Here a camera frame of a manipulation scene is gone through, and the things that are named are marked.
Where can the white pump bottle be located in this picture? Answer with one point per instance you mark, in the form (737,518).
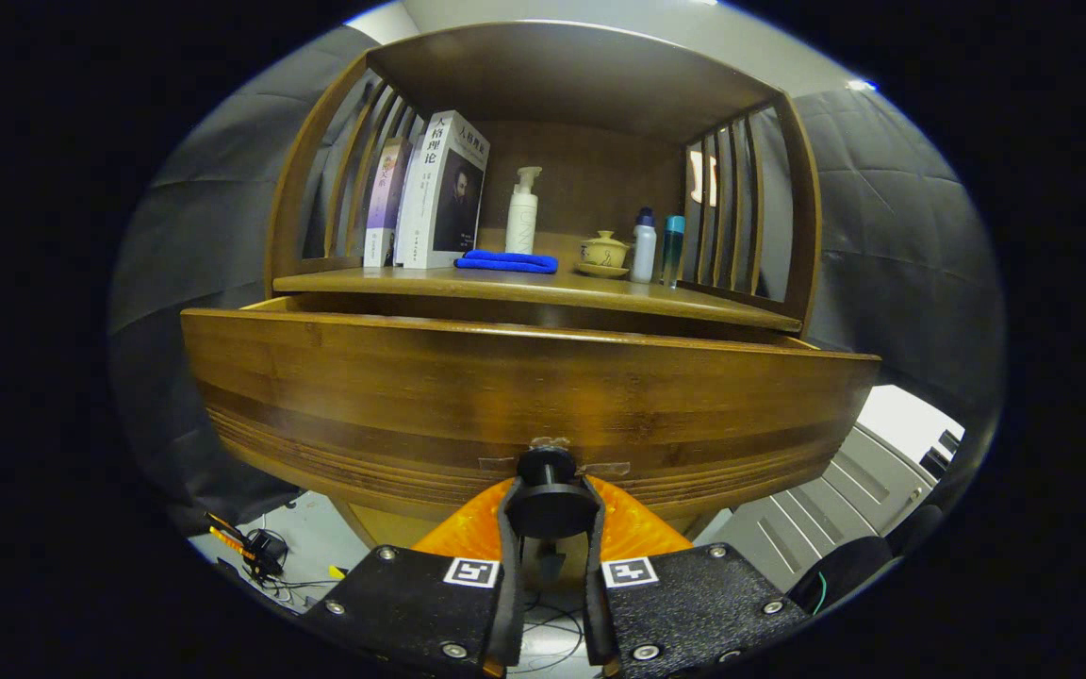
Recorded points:
(521,226)

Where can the white panelled cabinet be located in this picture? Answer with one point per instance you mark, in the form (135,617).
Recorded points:
(845,490)

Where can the small square ceiling light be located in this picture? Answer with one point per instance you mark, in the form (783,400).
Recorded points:
(861,85)

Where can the beige lidded teacup with saucer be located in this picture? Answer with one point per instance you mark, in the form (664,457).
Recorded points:
(604,253)

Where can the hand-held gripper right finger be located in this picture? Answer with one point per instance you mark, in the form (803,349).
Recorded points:
(597,604)

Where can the white bottle with blue cap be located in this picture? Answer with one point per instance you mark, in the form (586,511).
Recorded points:
(643,250)

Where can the wooden drawer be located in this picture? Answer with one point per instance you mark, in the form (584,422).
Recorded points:
(505,396)

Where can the purple book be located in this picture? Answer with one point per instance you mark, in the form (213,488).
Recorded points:
(383,203)

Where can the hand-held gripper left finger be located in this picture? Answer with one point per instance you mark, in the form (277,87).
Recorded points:
(508,604)

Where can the wooden countertop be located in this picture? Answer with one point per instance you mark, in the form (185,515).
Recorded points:
(505,281)

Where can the black orange device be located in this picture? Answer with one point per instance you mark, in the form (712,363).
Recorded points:
(265,552)

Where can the blue folded cloth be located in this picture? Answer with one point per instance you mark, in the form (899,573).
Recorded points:
(505,261)

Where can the slim teal bottle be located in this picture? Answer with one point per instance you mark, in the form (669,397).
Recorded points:
(672,250)

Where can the white book with portrait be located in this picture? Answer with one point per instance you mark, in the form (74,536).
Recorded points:
(439,198)

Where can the black round drawer knob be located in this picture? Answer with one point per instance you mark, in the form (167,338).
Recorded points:
(551,509)

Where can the wooden cabinet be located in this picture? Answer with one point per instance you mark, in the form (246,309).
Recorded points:
(581,85)

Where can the black rounded object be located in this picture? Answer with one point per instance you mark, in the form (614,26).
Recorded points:
(840,571)

